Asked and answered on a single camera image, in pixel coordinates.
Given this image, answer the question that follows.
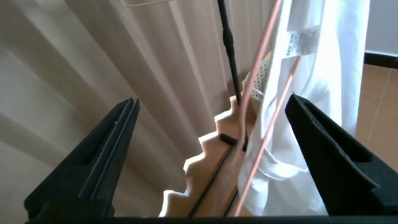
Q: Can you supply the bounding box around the white laundry basket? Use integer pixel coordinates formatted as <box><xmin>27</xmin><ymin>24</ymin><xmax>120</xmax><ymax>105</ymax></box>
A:
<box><xmin>242</xmin><ymin>51</ymin><xmax>274</xmax><ymax>102</ymax></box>

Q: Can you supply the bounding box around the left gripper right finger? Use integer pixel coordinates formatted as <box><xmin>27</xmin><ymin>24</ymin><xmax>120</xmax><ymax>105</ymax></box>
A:
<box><xmin>284</xmin><ymin>93</ymin><xmax>398</xmax><ymax>216</ymax></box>

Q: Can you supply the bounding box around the beige curtain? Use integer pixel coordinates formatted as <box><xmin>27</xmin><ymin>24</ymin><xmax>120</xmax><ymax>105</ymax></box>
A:
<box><xmin>0</xmin><ymin>0</ymin><xmax>282</xmax><ymax>218</ymax></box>

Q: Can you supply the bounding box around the white printed t-shirt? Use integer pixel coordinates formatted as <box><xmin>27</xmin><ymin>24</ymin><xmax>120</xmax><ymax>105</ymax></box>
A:
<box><xmin>238</xmin><ymin>0</ymin><xmax>371</xmax><ymax>217</ymax></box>

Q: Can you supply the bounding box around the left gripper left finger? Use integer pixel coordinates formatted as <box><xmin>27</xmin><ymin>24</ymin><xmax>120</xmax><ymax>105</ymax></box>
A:
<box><xmin>24</xmin><ymin>97</ymin><xmax>141</xmax><ymax>218</ymax></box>

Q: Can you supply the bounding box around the black clothes rack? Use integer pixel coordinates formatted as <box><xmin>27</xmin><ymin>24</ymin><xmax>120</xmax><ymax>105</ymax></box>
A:
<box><xmin>187</xmin><ymin>0</ymin><xmax>249</xmax><ymax>218</ymax></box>

